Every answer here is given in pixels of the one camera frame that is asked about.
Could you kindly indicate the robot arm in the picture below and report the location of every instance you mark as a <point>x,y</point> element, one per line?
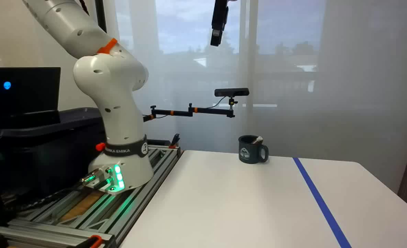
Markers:
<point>114,103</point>

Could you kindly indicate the black monitor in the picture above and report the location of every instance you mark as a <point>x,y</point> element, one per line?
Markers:
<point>28,93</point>

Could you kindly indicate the black storage bin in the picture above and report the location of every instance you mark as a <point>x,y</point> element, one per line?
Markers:
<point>69,144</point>

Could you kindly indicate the blue tape strip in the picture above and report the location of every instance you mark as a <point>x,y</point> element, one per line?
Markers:
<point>318,198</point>

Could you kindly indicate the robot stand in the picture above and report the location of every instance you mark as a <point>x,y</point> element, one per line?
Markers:
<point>145,187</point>

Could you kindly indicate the camera on mount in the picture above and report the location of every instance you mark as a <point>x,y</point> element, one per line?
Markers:
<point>231,92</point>

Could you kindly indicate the window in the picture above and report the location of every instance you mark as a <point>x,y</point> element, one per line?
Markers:
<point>275,41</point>

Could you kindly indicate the marker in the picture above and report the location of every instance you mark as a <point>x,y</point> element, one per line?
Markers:
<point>258,140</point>

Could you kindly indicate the white sheer curtain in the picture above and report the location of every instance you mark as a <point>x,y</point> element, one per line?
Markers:
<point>361,86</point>

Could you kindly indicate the black pole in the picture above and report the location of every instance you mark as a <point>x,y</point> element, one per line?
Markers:
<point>100,15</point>

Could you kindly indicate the dark blue mug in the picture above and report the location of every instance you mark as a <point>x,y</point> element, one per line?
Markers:
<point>249,153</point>

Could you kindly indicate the orange and black clamp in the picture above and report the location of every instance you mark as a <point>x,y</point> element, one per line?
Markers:
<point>96,241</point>
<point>174,140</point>

